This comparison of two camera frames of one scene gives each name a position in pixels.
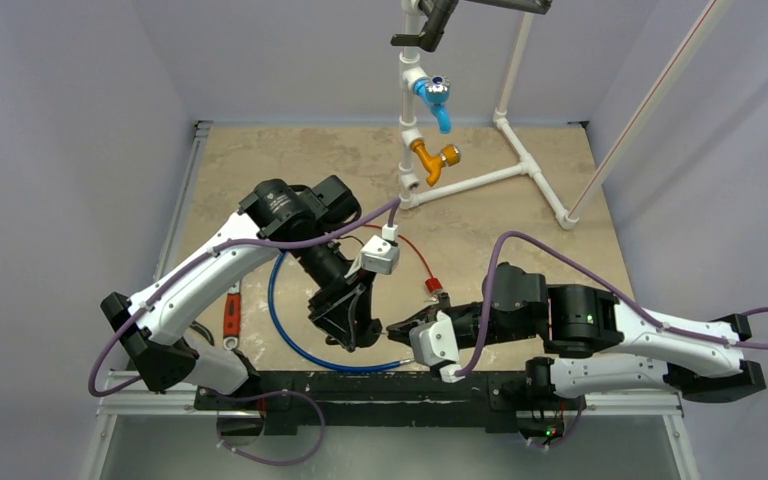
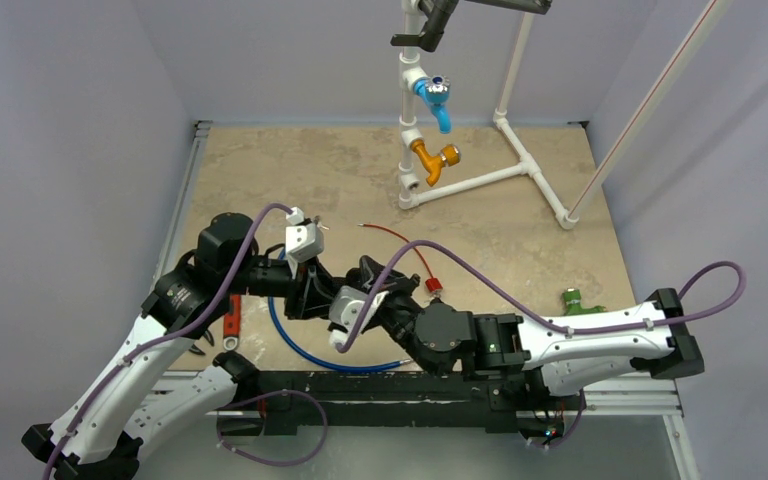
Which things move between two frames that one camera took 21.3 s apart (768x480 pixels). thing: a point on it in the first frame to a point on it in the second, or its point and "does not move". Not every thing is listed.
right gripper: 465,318 to 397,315
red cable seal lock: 434,284 does not move
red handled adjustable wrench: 232,318 does not move
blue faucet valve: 435,91 does not move
